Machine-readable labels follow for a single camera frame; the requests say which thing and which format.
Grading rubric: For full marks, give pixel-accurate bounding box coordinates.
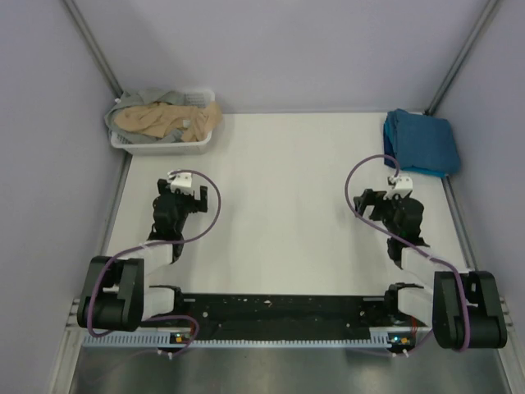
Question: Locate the grey slotted cable duct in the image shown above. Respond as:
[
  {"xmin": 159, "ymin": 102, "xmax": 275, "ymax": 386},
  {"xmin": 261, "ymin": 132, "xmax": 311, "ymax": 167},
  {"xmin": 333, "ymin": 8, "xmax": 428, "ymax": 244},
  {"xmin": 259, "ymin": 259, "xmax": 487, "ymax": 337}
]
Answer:
[{"xmin": 82, "ymin": 331, "xmax": 392, "ymax": 349}]

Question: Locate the folded blue t shirt stack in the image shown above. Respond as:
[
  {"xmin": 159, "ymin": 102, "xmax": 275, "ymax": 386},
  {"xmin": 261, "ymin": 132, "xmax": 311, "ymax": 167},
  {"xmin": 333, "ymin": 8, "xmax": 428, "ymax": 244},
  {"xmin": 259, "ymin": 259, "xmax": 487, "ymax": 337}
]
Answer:
[{"xmin": 383, "ymin": 109, "xmax": 461, "ymax": 177}]

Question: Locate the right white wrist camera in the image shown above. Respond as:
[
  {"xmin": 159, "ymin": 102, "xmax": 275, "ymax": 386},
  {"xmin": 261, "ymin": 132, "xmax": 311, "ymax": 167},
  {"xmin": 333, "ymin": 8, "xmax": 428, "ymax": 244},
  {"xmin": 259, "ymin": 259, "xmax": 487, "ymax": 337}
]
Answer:
[{"xmin": 387, "ymin": 175, "xmax": 413, "ymax": 198}]

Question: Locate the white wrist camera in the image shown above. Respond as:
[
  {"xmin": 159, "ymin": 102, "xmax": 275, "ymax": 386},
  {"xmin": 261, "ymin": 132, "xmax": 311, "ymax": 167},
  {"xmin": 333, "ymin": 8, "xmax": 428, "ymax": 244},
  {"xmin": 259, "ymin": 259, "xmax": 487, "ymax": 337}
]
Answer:
[
  {"xmin": 387, "ymin": 175, "xmax": 413, "ymax": 198},
  {"xmin": 167, "ymin": 172, "xmax": 193, "ymax": 193}
]

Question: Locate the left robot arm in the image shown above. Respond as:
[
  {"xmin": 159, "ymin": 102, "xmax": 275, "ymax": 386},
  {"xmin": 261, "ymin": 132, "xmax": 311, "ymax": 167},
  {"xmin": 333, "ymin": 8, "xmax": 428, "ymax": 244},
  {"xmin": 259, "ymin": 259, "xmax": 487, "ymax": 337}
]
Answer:
[{"xmin": 76, "ymin": 172, "xmax": 208, "ymax": 332}]

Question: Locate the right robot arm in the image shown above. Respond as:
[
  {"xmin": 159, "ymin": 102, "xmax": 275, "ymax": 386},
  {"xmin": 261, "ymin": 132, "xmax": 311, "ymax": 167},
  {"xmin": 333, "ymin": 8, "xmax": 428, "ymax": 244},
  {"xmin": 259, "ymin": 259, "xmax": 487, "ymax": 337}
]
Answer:
[{"xmin": 347, "ymin": 189, "xmax": 508, "ymax": 351}]

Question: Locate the beige t shirt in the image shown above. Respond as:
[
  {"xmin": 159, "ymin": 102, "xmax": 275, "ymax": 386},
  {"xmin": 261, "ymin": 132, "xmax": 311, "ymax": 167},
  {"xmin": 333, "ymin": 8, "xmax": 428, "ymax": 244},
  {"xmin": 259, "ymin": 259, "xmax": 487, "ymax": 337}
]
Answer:
[{"xmin": 114, "ymin": 101, "xmax": 222, "ymax": 143}]

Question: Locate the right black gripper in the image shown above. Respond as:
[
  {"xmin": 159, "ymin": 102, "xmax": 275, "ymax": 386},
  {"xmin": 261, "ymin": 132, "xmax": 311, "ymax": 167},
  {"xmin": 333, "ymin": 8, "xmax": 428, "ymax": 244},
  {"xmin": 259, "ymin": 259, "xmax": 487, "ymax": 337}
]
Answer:
[{"xmin": 354, "ymin": 189, "xmax": 404, "ymax": 237}]

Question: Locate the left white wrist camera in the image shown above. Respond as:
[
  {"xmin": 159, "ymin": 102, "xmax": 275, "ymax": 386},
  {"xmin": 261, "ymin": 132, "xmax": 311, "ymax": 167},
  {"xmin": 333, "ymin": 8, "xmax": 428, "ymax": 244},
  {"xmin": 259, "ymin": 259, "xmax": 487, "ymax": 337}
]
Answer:
[{"xmin": 167, "ymin": 172, "xmax": 193, "ymax": 193}]

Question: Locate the aluminium frame post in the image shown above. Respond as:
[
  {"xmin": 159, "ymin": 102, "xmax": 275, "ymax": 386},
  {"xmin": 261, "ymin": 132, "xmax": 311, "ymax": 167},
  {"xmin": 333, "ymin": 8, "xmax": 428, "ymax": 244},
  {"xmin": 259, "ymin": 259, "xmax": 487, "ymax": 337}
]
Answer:
[
  {"xmin": 61, "ymin": 0, "xmax": 123, "ymax": 98},
  {"xmin": 423, "ymin": 0, "xmax": 504, "ymax": 116}
]

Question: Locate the left aluminium frame post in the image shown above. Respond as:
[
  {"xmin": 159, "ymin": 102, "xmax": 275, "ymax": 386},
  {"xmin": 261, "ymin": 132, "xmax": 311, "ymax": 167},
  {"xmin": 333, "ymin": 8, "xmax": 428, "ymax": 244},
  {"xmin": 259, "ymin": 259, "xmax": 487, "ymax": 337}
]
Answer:
[{"xmin": 61, "ymin": 0, "xmax": 123, "ymax": 98}]

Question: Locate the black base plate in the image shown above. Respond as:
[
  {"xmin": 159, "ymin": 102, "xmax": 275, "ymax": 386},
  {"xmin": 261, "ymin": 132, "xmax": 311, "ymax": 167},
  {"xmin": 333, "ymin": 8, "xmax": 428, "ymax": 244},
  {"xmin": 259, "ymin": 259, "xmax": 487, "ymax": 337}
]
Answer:
[{"xmin": 141, "ymin": 293, "xmax": 425, "ymax": 341}]

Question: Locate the grey t shirt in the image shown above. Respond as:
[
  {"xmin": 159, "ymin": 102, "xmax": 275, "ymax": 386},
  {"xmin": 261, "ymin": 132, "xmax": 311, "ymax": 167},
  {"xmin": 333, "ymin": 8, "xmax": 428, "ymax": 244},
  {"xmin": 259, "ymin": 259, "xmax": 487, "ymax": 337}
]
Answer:
[{"xmin": 104, "ymin": 88, "xmax": 185, "ymax": 144}]

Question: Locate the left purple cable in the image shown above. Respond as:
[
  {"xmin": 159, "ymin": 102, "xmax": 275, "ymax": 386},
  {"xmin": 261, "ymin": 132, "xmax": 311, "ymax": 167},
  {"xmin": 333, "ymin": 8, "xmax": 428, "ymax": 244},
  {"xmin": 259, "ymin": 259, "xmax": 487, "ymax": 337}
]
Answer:
[{"xmin": 84, "ymin": 169, "xmax": 225, "ymax": 358}]

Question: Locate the white plastic basket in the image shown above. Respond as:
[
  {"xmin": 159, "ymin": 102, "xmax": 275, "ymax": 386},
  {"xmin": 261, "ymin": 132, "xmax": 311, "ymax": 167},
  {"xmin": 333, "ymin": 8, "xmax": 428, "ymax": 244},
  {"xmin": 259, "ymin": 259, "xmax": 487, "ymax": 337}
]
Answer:
[{"xmin": 108, "ymin": 89, "xmax": 216, "ymax": 156}]

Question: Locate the right aluminium frame post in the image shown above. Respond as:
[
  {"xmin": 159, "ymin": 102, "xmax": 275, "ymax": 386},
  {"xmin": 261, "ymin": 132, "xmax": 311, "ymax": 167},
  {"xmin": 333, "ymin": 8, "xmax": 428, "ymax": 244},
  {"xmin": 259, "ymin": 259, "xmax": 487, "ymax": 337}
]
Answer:
[{"xmin": 423, "ymin": 0, "xmax": 504, "ymax": 116}]

